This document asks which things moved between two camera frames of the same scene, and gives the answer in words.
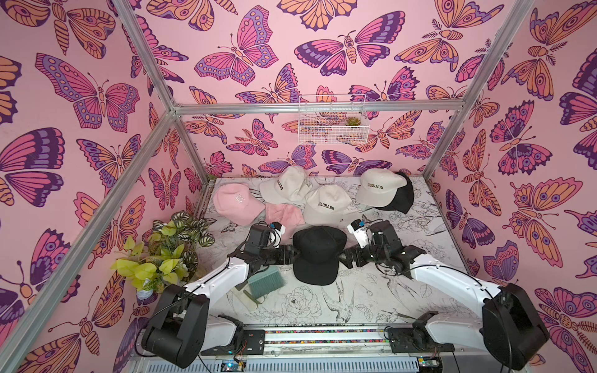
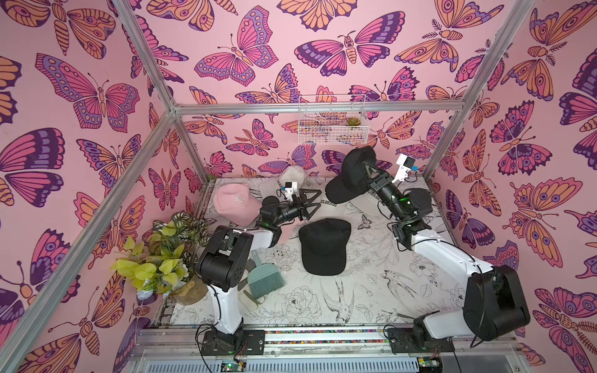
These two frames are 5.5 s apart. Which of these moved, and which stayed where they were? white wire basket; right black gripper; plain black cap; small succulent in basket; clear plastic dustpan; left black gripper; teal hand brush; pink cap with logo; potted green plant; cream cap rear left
Moved: plain black cap; right black gripper; left black gripper
Stayed: white wire basket; small succulent in basket; potted green plant; pink cap with logo; teal hand brush; cream cap rear left; clear plastic dustpan
